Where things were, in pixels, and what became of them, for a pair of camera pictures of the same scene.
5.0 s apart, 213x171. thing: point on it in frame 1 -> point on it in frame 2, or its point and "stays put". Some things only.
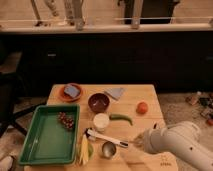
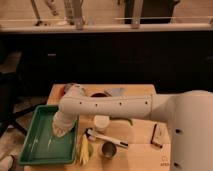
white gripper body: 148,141 -> 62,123
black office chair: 8,115 stays put
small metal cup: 108,149 stays put
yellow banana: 86,151 stays put
